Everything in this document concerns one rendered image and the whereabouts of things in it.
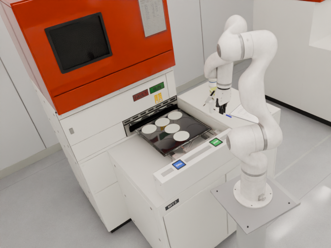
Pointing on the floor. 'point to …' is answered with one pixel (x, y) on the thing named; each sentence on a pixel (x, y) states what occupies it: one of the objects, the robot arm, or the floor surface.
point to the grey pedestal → (251, 238)
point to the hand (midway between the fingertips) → (222, 110)
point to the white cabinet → (185, 209)
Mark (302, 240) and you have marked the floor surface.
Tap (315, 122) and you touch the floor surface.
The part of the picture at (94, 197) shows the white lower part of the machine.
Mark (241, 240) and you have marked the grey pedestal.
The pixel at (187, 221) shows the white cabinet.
